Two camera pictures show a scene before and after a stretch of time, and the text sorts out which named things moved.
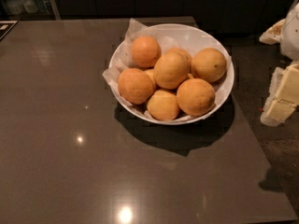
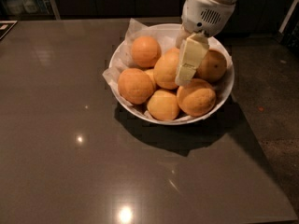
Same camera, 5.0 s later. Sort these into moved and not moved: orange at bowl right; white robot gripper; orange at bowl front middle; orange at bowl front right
Moved: white robot gripper
Not moved: orange at bowl front middle; orange at bowl right; orange at bowl front right
